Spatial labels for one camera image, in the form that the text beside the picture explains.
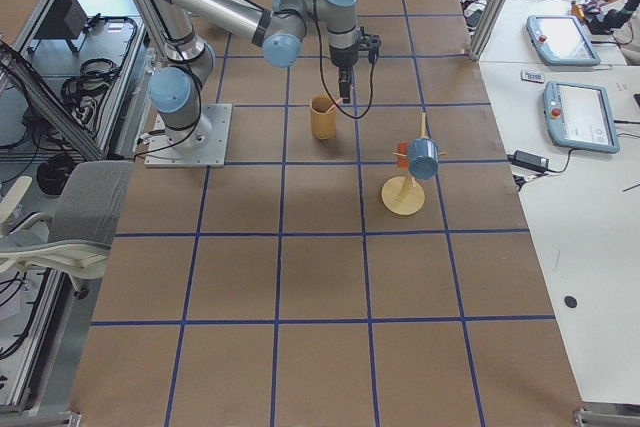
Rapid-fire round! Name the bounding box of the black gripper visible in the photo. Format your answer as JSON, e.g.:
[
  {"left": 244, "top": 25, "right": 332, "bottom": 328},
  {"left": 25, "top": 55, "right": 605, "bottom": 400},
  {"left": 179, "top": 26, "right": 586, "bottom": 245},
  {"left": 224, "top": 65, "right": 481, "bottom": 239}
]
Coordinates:
[{"left": 329, "top": 26, "right": 381, "bottom": 101}]

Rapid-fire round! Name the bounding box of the pink chopstick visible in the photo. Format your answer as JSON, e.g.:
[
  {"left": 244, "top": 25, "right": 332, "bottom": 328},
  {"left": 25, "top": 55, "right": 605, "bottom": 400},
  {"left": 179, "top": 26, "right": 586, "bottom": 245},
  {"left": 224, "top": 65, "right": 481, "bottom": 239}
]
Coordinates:
[{"left": 325, "top": 98, "right": 343, "bottom": 113}]

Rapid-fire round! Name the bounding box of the bamboo wooden cup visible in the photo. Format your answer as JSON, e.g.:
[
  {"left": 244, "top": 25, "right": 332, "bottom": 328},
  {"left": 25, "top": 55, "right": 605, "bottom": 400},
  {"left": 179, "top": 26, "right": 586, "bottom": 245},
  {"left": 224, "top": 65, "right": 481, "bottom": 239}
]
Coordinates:
[{"left": 310, "top": 95, "right": 337, "bottom": 140}]

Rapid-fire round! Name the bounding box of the orange cup on stand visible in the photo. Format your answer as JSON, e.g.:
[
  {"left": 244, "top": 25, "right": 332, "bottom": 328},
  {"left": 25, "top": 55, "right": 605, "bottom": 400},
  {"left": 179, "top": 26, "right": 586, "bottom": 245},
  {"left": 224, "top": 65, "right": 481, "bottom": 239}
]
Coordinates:
[{"left": 395, "top": 142, "right": 408, "bottom": 169}]

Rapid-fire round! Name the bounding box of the blue cup on stand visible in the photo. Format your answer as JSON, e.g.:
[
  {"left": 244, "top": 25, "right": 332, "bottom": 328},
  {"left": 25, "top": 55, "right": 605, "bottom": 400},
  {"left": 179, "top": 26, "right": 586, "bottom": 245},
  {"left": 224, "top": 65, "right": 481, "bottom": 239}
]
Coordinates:
[{"left": 406, "top": 137, "right": 439, "bottom": 180}]

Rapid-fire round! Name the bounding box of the black power adapter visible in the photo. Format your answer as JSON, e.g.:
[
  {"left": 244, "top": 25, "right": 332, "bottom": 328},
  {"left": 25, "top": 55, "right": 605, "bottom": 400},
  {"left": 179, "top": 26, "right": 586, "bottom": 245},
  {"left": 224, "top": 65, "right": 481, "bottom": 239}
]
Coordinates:
[{"left": 507, "top": 150, "right": 549, "bottom": 173}]

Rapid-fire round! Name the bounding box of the teach pendant far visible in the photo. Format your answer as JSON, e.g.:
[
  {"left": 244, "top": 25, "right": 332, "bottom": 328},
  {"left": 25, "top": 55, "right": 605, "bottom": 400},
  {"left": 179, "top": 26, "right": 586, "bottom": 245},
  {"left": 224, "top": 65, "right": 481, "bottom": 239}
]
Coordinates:
[{"left": 526, "top": 15, "right": 601, "bottom": 67}]

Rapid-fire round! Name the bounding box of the teach pendant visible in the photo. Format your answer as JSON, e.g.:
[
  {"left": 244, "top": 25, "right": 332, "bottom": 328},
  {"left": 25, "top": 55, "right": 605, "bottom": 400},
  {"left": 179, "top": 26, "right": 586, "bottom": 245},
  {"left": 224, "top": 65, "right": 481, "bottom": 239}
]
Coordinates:
[
  {"left": 526, "top": 15, "right": 601, "bottom": 67},
  {"left": 542, "top": 81, "right": 620, "bottom": 154}
]

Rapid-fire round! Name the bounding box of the teach pendant near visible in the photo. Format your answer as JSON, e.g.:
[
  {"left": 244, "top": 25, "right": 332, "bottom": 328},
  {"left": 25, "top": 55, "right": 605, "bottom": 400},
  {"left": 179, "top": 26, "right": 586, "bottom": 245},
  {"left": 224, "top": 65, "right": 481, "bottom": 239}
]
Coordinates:
[{"left": 542, "top": 81, "right": 620, "bottom": 154}]

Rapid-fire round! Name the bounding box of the grey office chair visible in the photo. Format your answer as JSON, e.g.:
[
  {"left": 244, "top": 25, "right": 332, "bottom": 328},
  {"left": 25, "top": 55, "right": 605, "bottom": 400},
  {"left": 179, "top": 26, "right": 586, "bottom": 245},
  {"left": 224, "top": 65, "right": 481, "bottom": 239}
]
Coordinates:
[{"left": 1, "top": 160, "right": 134, "bottom": 299}]

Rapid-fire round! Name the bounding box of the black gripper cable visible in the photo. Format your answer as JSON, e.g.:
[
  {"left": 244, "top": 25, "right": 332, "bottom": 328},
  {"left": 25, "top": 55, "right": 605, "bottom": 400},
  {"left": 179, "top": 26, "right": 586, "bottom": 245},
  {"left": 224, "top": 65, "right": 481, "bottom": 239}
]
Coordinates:
[{"left": 317, "top": 26, "right": 377, "bottom": 121}]

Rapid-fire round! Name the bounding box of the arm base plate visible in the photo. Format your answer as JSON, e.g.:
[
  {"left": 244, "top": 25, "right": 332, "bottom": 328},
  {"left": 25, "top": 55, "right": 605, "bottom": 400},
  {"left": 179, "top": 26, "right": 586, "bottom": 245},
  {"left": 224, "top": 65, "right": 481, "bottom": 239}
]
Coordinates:
[{"left": 144, "top": 103, "right": 233, "bottom": 168}]

